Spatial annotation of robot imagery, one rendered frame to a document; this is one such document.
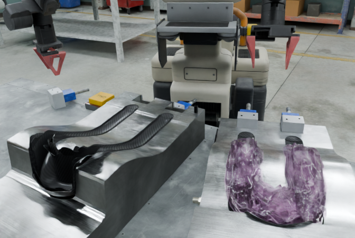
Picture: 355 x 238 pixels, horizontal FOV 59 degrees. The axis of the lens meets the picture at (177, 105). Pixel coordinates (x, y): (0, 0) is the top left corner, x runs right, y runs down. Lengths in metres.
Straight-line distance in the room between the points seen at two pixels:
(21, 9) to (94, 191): 0.60
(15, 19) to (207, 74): 0.64
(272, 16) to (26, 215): 0.67
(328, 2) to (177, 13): 5.04
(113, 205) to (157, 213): 0.11
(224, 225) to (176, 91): 0.76
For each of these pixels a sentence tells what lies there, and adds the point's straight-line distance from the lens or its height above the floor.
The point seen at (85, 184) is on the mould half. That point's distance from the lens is 0.58.
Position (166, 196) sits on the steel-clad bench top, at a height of 0.80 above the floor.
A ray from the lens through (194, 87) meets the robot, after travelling 1.17.
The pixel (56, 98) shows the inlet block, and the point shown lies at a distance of 1.10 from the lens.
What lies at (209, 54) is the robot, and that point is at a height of 0.91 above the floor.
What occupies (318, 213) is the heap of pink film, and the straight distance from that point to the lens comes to 0.57.
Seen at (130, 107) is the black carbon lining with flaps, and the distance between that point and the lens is 0.85.
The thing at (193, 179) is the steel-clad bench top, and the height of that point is 0.80.
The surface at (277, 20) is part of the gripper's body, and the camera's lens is 0.81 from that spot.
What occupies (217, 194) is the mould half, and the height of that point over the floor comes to 0.88.
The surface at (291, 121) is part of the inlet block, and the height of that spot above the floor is 0.88.
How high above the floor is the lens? 1.27
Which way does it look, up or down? 27 degrees down
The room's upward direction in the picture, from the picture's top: 2 degrees counter-clockwise
